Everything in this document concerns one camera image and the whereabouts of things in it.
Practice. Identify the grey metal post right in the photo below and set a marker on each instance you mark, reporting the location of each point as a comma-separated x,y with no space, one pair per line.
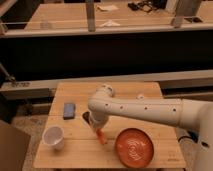
186,10

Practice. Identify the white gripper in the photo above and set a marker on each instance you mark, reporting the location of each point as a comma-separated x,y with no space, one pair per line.
97,121

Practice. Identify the cardboard box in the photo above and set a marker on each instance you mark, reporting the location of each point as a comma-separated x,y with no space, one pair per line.
13,147

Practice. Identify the blue sponge block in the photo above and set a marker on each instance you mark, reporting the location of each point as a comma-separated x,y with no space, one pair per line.
69,111

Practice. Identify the grey metal post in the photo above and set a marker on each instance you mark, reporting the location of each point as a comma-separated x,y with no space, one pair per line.
90,15
186,10

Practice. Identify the white ceramic cup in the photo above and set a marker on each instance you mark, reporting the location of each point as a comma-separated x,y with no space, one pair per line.
53,137

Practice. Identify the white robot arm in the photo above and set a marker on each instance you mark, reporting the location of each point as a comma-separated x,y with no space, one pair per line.
193,115

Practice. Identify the folded white paper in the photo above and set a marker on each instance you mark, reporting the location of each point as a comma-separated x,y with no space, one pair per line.
109,23

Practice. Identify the white paper sheet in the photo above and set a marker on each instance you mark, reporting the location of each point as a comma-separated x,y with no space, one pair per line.
107,7

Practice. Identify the small black object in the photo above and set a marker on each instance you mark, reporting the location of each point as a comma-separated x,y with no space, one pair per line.
85,116

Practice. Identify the orange ridged plate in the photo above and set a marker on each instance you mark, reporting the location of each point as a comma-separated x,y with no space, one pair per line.
134,148

